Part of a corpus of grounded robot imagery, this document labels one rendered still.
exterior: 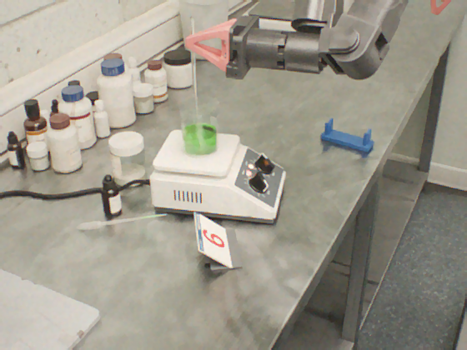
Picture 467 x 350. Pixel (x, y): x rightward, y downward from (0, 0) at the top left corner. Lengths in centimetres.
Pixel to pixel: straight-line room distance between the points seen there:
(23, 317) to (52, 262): 12
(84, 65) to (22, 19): 18
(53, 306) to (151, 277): 14
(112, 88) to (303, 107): 40
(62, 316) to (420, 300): 136
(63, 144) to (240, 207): 35
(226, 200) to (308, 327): 84
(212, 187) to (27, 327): 34
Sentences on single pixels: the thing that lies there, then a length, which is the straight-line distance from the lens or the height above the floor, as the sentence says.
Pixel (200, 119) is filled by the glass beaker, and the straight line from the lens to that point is 94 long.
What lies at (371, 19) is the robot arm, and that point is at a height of 108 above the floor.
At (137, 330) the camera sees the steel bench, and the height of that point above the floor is 75.
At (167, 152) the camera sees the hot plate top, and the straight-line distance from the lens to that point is 99.
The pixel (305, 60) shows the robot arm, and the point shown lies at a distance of 87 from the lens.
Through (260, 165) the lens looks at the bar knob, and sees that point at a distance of 102.
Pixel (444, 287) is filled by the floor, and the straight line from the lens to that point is 206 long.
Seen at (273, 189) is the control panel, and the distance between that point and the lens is 99.
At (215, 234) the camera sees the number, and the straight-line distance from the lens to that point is 92.
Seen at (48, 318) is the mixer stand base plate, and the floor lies 76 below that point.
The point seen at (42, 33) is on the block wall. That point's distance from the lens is 131.
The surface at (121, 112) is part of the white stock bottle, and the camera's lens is 125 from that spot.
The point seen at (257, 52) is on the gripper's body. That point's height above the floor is 102.
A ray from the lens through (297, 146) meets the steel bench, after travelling 118.
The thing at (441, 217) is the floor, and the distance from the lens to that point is 236.
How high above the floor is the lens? 134
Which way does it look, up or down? 32 degrees down
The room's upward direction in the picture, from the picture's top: 1 degrees counter-clockwise
